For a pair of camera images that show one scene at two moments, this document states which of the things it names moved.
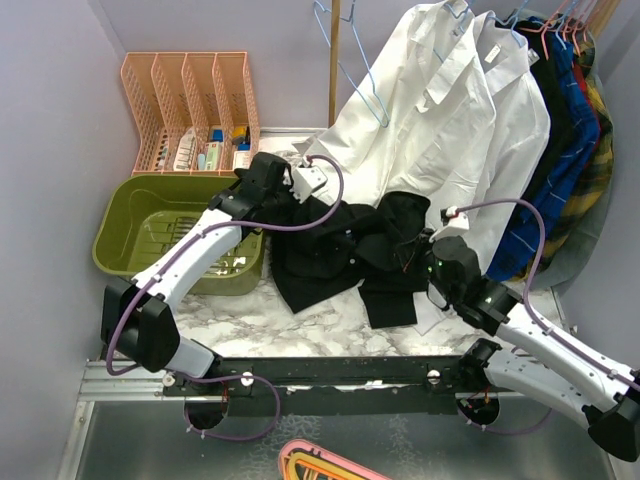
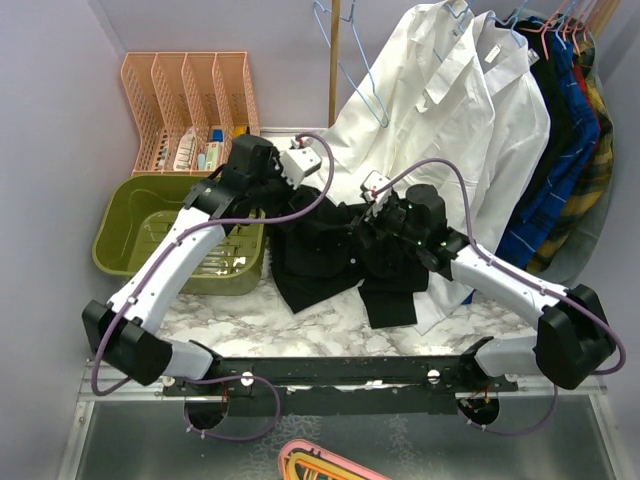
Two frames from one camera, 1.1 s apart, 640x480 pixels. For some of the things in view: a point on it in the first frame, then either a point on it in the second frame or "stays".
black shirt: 354,246 stays
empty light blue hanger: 367,63 stays
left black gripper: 295,205 stays
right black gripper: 413,250 to 361,228
